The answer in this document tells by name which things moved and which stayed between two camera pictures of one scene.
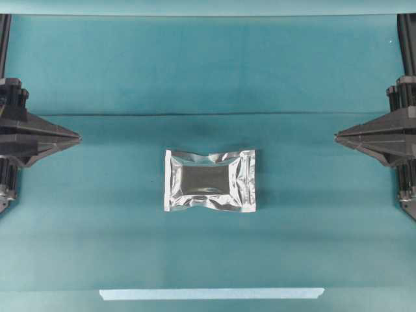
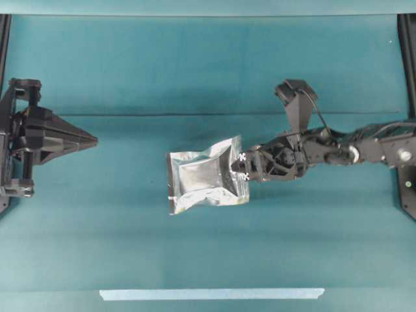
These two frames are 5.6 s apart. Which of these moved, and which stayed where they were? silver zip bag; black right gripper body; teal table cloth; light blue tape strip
Moved: silver zip bag; black right gripper body
Stayed: teal table cloth; light blue tape strip
